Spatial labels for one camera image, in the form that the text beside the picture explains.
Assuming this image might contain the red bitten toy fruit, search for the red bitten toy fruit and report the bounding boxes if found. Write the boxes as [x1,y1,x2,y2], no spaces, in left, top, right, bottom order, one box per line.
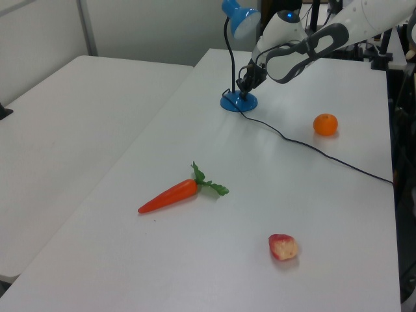
[268,233,300,262]

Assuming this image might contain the blue desk lamp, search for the blue desk lamp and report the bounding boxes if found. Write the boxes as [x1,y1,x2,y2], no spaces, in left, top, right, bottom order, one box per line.
[220,0,262,113]

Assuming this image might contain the black lamp power cable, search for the black lamp power cable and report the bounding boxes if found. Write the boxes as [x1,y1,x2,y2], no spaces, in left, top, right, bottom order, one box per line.
[221,89,396,187]

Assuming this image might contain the orange toy carrot green leaves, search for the orange toy carrot green leaves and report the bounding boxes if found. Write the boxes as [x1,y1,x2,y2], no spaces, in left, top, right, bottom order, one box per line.
[137,161,230,215]

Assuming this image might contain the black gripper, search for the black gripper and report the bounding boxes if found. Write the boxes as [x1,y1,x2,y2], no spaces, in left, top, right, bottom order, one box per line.
[236,62,267,99]

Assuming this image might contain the white side table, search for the white side table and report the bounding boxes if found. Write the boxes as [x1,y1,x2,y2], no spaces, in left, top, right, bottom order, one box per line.
[0,55,195,284]

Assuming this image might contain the black stand with clamp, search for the black stand with clamp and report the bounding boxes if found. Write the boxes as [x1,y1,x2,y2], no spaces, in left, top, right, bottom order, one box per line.
[370,27,395,70]

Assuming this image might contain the orange toy mandarin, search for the orange toy mandarin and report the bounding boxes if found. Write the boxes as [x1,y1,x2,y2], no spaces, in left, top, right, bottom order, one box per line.
[313,112,339,137]

